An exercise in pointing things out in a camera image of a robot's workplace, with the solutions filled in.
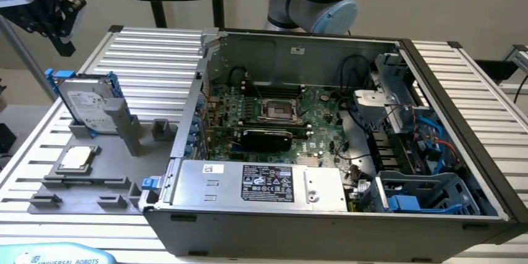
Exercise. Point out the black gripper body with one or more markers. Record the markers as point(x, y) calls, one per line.
point(42, 10)

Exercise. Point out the blue-grey disk bay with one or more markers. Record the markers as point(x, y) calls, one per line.
point(438, 189)

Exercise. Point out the grey metal leg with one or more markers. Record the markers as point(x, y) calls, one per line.
point(25, 57)

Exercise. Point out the black table corner cap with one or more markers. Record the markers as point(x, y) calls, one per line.
point(455, 44)
point(117, 28)

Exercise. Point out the silver CPU chip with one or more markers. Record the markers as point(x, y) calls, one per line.
point(77, 159)

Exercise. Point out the grey parts rack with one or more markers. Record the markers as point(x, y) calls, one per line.
point(103, 165)

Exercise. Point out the blue case latch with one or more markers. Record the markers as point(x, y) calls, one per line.
point(151, 183)

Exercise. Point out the RAM slot bank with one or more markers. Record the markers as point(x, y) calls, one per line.
point(275, 90)

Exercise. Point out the CPU socket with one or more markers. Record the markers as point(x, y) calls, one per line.
point(282, 111)

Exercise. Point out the black graphics card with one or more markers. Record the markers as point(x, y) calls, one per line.
point(266, 140)

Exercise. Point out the silver power supply unit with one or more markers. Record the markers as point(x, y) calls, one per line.
point(231, 189)

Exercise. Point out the blue Universal Robots joint cap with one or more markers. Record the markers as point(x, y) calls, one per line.
point(58, 254)

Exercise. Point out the green motherboard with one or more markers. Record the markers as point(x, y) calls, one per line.
point(322, 121)

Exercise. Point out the metal drive cage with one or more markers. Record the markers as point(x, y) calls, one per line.
point(393, 97)

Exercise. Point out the open black PC case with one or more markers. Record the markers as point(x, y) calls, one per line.
point(314, 233)

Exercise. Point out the black box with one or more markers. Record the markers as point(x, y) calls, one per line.
point(493, 72)

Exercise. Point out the hard disk with blue bracket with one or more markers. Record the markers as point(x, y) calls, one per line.
point(85, 103)

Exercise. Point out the aluminium frame profile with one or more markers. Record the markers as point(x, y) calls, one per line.
point(518, 60)

